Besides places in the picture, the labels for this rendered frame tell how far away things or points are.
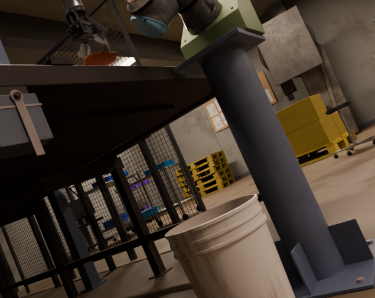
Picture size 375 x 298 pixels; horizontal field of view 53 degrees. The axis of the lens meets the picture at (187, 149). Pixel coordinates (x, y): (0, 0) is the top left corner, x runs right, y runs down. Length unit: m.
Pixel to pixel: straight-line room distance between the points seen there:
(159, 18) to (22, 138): 0.62
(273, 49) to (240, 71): 5.71
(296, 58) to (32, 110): 6.26
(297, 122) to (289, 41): 1.98
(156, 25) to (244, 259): 0.77
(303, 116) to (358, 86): 2.93
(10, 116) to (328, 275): 1.06
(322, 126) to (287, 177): 4.10
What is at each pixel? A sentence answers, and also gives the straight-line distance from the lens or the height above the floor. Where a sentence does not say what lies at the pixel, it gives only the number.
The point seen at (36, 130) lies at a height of 0.74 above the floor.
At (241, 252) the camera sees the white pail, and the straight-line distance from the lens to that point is 1.03.
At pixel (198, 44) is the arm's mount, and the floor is 0.92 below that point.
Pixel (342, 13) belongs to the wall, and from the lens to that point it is 8.38.
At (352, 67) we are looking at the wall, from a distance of 8.25.
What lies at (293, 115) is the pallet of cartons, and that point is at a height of 0.70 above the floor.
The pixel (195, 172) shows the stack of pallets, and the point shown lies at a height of 0.55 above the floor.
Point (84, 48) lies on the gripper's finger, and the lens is 1.58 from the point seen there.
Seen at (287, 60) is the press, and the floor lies 1.67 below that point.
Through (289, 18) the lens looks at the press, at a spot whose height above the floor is 2.30.
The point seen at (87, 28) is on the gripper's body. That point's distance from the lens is 1.55.
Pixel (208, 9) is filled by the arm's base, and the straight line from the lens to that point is 1.41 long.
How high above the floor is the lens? 0.49
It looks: 4 degrees up
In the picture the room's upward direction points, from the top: 24 degrees counter-clockwise
